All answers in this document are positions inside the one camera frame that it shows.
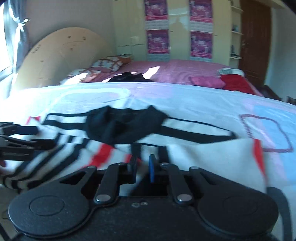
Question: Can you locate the striped knit children's sweater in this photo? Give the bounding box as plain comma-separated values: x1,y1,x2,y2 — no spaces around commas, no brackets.
1,106,266,192

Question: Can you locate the magenta folded garment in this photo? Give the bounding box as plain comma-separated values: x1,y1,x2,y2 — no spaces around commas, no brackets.
189,76,226,89

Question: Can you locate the pink bed cover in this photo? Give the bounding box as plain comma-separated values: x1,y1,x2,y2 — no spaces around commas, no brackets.
87,59,265,96

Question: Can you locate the grey window curtain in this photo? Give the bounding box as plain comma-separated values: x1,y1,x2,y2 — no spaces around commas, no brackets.
4,0,30,73

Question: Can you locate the upper left pink poster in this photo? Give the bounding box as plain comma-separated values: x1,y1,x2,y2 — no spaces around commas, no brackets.
144,0,168,21

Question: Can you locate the cream built-in wardrobe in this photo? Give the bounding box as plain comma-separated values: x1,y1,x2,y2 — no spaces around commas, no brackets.
112,1,243,68

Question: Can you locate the pink poster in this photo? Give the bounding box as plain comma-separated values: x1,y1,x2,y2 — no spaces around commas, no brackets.
146,30,170,54
189,0,213,23
190,31,213,59
144,0,168,21

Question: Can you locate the lower right pink poster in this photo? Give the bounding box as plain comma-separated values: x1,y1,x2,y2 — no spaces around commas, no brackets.
190,31,213,59

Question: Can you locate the dark wooden chair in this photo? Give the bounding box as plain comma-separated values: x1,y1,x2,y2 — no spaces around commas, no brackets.
259,85,296,105

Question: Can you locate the white patterned garment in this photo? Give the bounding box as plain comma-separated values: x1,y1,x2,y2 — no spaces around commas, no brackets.
218,68,245,77

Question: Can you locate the black garment on bed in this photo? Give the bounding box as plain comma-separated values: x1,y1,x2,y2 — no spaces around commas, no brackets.
108,72,153,83

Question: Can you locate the light blue patterned bedsheet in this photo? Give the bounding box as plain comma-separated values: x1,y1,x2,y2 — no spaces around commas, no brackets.
1,82,295,240

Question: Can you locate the lower left pink poster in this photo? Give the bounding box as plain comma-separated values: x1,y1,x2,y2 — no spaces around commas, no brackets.
146,30,170,54

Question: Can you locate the upper right pink poster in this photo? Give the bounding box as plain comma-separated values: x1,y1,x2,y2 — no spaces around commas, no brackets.
189,0,213,23

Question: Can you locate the patterned pillow by wardrobe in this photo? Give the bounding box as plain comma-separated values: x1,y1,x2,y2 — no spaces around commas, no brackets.
91,56,132,73

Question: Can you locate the beige rounded headboard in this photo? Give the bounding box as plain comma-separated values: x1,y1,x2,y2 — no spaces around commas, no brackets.
11,27,113,92

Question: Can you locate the dark brown wooden door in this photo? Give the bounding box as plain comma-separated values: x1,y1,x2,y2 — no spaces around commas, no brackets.
239,1,271,88

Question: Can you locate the patterned pillow near headboard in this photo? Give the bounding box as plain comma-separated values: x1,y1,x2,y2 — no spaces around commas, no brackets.
60,69,101,85

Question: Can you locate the red folded garment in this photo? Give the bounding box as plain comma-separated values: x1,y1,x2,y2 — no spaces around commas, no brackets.
220,74,256,95

